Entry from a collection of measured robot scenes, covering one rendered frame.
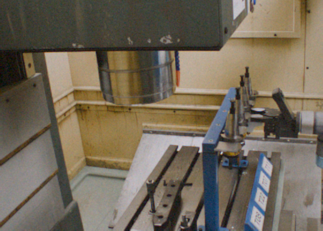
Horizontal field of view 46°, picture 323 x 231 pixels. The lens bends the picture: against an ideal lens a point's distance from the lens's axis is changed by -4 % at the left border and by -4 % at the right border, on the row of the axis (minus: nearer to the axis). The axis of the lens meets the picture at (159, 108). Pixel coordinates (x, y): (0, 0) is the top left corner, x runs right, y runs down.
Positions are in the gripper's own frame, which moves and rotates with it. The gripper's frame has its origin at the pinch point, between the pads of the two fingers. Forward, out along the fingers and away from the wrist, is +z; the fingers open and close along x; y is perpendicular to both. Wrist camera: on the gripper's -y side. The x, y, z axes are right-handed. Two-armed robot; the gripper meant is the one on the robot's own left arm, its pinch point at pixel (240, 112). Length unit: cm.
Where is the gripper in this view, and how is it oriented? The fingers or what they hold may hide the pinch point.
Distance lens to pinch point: 135.8
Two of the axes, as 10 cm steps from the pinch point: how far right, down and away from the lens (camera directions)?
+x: 3.3, -3.5, 8.8
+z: -9.4, -0.5, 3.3
